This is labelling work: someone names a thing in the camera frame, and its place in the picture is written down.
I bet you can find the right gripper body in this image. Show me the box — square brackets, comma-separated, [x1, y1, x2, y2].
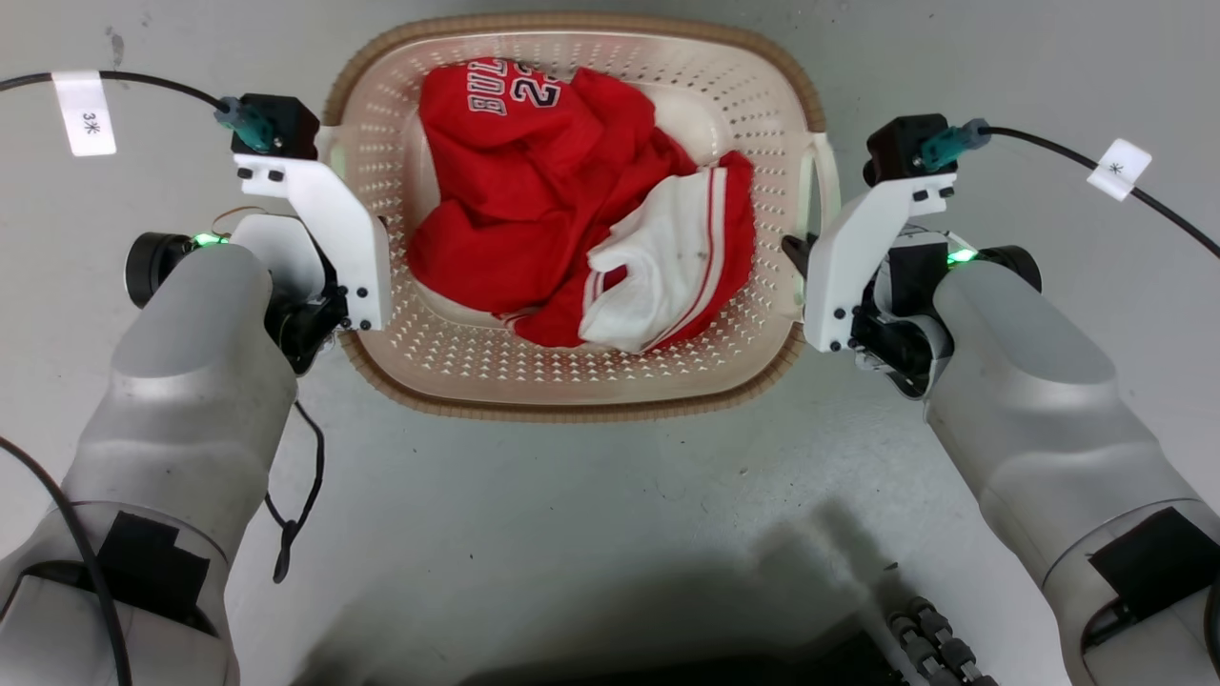
[850, 227, 956, 399]

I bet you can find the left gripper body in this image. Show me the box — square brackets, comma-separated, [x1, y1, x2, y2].
[230, 213, 352, 375]

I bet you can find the beige laundry basket brown rim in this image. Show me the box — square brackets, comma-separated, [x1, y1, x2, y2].
[321, 12, 843, 423]

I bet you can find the white garment with red stripes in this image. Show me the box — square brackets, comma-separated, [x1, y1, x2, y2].
[578, 168, 731, 354]

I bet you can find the red basketball jersey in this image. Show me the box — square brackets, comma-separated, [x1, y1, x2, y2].
[407, 57, 757, 349]

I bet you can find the right white camera bracket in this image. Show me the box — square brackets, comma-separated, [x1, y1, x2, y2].
[803, 172, 958, 354]

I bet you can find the white camera bracket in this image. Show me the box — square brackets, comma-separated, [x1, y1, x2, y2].
[803, 172, 958, 354]
[234, 152, 393, 333]

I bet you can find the left white camera bracket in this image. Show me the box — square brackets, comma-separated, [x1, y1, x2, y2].
[234, 152, 393, 333]

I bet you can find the thin black dangling cable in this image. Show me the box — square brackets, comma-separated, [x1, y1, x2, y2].
[264, 399, 327, 585]

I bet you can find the right camera black cable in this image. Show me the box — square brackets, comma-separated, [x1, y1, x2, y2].
[919, 118, 1220, 260]

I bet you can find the camera black cable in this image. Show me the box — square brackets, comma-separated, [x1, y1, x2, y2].
[919, 118, 1220, 260]
[0, 71, 279, 153]

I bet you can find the small white cable tag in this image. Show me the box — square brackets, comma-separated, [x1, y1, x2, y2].
[1087, 138, 1153, 202]

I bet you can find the left camera black cable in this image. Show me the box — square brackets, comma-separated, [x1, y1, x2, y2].
[0, 71, 279, 153]

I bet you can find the white cable tag with digit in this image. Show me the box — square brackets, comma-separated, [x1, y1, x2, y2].
[51, 71, 118, 157]

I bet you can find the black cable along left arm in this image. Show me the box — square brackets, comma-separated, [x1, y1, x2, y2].
[0, 435, 132, 686]

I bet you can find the grey corrugated cable conduit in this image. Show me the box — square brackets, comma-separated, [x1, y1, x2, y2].
[886, 595, 1000, 686]

